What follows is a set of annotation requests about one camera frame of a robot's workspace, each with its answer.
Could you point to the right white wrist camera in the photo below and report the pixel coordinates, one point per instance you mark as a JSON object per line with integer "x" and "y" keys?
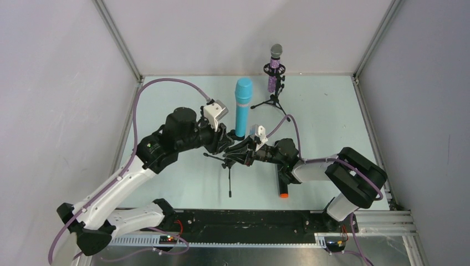
{"x": 258, "y": 133}

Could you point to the right circuit board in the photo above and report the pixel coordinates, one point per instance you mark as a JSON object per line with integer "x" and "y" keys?
{"x": 335, "y": 246}

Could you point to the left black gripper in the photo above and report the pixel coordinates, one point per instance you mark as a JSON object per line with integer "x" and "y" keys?
{"x": 221, "y": 139}

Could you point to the black tripod shock-mount stand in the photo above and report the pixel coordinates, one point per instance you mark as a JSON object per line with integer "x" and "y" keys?
{"x": 274, "y": 98}

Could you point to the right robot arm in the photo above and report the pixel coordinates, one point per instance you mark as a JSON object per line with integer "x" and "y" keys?
{"x": 358, "y": 180}

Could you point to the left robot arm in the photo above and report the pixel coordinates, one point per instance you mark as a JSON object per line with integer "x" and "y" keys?
{"x": 182, "y": 131}

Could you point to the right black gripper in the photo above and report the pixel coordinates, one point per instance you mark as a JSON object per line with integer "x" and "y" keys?
{"x": 251, "y": 153}

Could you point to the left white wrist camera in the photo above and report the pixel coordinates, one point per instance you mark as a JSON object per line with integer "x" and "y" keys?
{"x": 214, "y": 112}

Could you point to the left circuit board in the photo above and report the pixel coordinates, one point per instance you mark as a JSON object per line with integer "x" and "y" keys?
{"x": 167, "y": 240}

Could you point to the purple glitter microphone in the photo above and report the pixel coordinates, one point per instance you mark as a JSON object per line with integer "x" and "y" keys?
{"x": 275, "y": 51}

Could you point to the circuit board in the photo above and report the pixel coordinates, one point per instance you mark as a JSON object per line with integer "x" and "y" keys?
{"x": 167, "y": 240}
{"x": 335, "y": 246}

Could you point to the black small tripod stand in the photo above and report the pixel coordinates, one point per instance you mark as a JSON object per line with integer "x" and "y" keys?
{"x": 226, "y": 164}

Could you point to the turquoise microphone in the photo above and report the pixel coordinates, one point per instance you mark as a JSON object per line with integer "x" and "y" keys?
{"x": 243, "y": 95}

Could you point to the black round-base mic stand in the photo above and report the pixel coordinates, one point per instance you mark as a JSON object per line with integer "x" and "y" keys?
{"x": 232, "y": 134}

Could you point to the black microphone orange end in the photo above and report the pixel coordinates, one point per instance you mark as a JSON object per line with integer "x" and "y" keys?
{"x": 282, "y": 185}

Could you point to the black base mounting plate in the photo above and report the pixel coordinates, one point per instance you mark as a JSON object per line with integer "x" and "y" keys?
{"x": 204, "y": 226}

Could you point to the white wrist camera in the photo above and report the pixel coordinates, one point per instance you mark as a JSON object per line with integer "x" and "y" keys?
{"x": 258, "y": 133}
{"x": 214, "y": 112}

